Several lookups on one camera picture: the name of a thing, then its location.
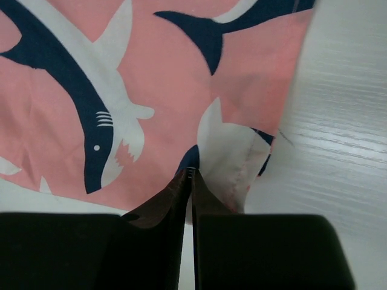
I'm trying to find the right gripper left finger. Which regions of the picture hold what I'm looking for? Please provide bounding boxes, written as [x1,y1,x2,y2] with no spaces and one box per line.
[1,170,188,289]

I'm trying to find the pink shark print shorts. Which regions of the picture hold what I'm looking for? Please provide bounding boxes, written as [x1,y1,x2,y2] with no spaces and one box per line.
[1,1,316,212]

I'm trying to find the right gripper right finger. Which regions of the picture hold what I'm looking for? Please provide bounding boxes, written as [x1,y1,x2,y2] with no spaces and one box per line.
[191,172,356,289]

